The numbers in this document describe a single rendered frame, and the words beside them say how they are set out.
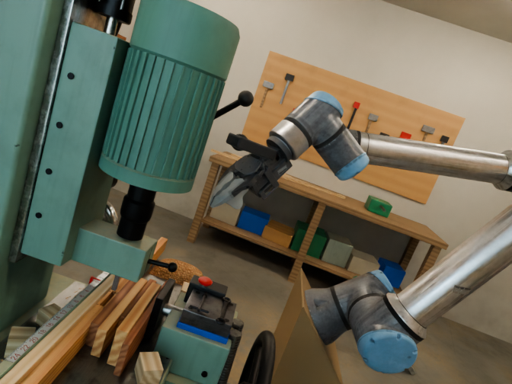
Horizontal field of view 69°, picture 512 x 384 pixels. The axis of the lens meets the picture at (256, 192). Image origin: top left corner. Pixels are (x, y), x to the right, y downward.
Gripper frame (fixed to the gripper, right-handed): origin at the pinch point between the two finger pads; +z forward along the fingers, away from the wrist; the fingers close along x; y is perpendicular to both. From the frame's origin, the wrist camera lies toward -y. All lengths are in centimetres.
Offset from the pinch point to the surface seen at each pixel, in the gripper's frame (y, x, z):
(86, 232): -13.2, 2.1, 22.2
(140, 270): -3.6, -5.4, 19.9
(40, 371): -12.1, -18.1, 36.9
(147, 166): -19.9, -7.2, 5.9
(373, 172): 231, 158, -164
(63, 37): -40.2, 5.3, 1.7
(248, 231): 204, 196, -32
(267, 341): 20.5, -20.8, 12.2
